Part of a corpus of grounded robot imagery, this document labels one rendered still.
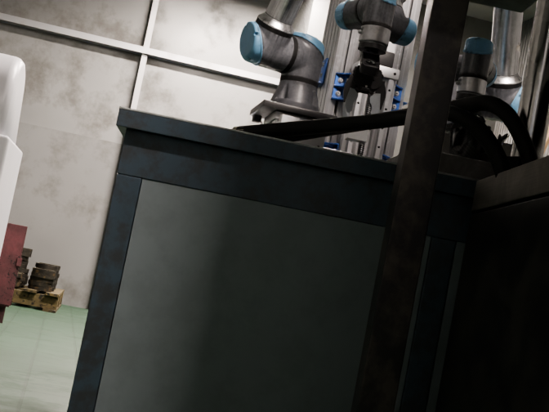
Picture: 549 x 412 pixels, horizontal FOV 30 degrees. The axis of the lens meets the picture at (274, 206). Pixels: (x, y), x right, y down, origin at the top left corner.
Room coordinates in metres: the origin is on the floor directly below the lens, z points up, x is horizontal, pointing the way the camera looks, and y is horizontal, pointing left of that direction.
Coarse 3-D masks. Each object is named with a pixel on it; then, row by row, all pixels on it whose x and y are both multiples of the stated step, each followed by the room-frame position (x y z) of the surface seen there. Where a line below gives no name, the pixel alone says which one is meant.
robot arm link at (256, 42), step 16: (272, 0) 2.89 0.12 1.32; (288, 0) 2.86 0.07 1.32; (272, 16) 2.89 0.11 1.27; (288, 16) 2.88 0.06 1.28; (256, 32) 2.88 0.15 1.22; (272, 32) 2.89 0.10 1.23; (288, 32) 2.90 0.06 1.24; (240, 48) 2.96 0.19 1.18; (256, 48) 2.89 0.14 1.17; (272, 48) 2.91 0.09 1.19; (288, 48) 2.94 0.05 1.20; (256, 64) 2.95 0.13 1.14; (272, 64) 2.95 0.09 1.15
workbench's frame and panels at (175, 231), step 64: (128, 128) 2.00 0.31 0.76; (192, 128) 1.99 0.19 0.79; (128, 192) 2.00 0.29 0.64; (192, 192) 2.01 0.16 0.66; (256, 192) 2.02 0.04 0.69; (320, 192) 2.02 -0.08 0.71; (384, 192) 2.03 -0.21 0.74; (448, 192) 2.02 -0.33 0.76; (128, 256) 2.01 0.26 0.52; (192, 256) 2.01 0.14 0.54; (256, 256) 2.02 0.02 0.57; (320, 256) 2.03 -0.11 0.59; (448, 256) 2.04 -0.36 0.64; (128, 320) 2.01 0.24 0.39; (192, 320) 2.01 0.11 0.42; (256, 320) 2.02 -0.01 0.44; (320, 320) 2.03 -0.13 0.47; (448, 320) 2.04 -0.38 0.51; (128, 384) 2.01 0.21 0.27; (192, 384) 2.02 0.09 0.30; (256, 384) 2.02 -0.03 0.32; (320, 384) 2.03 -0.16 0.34
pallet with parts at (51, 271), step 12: (24, 252) 8.63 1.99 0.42; (24, 264) 8.67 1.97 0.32; (36, 264) 8.72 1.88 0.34; (48, 264) 9.13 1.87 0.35; (24, 276) 8.51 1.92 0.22; (36, 276) 8.21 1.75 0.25; (48, 276) 8.23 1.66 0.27; (24, 288) 8.13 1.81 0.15; (36, 288) 8.23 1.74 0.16; (48, 288) 8.27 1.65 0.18; (12, 300) 8.17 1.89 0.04; (24, 300) 8.18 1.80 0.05; (36, 300) 8.20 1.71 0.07; (48, 300) 8.21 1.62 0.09; (60, 300) 9.25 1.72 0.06
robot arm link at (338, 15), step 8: (352, 0) 2.57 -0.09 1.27; (336, 8) 2.62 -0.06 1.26; (344, 8) 2.58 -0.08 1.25; (352, 8) 2.55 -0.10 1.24; (336, 16) 2.62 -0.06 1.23; (344, 16) 2.58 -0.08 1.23; (352, 16) 2.56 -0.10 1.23; (344, 24) 2.60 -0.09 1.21; (352, 24) 2.58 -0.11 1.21; (360, 24) 2.56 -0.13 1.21
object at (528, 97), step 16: (544, 0) 1.86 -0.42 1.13; (544, 16) 1.86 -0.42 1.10; (544, 32) 1.85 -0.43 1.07; (544, 48) 1.85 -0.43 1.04; (528, 64) 1.87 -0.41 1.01; (544, 64) 1.85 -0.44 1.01; (528, 80) 1.86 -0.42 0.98; (544, 80) 1.85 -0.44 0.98; (528, 96) 1.86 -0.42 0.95; (544, 96) 1.85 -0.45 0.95; (528, 112) 1.86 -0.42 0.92; (544, 112) 1.85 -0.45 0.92; (528, 128) 1.85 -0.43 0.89; (544, 128) 1.86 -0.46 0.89; (512, 144) 1.88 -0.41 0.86; (544, 144) 1.86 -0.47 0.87; (512, 160) 1.85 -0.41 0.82
